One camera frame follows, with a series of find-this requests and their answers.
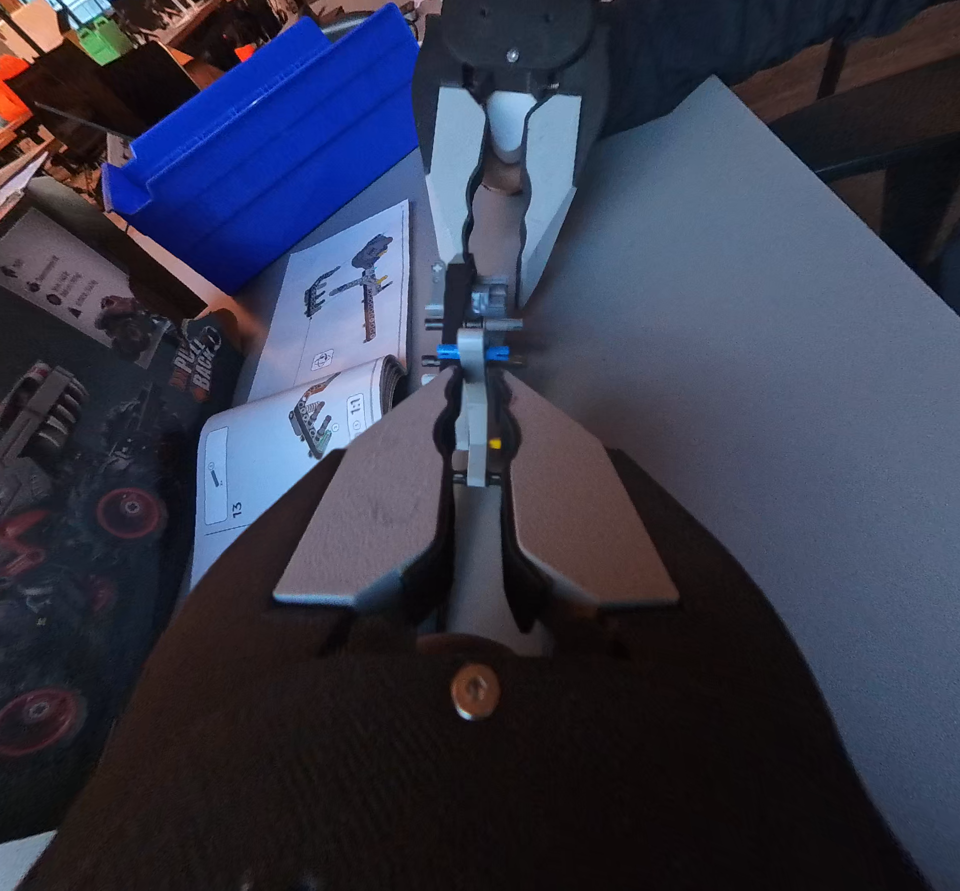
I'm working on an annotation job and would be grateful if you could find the blue plastic bin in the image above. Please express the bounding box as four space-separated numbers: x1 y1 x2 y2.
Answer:
101 2 421 296

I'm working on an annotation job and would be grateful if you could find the green plastic bin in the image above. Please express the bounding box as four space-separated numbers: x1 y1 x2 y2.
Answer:
71 15 135 66

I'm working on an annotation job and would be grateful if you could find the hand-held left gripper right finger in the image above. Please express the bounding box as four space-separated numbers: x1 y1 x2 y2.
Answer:
495 369 681 633

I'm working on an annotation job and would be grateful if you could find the black chair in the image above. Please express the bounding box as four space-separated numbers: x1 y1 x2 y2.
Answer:
768 28 960 277

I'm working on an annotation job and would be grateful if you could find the person's right forearm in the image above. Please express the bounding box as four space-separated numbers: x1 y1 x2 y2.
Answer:
600 0 960 142

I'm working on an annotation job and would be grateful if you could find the lego instruction booklet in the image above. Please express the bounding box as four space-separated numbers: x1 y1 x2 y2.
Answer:
187 201 414 592

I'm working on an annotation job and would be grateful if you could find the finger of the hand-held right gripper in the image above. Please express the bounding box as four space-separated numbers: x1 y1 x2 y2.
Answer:
513 90 586 309
426 84 492 270

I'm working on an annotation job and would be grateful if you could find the dark lego box truck picture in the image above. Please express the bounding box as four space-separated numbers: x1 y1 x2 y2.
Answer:
0 178 249 843

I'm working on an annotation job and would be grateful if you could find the grey and black lego assembly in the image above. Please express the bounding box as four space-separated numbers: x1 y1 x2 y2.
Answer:
421 253 526 491

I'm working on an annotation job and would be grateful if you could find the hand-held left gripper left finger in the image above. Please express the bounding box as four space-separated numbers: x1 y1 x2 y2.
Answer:
272 366 460 626

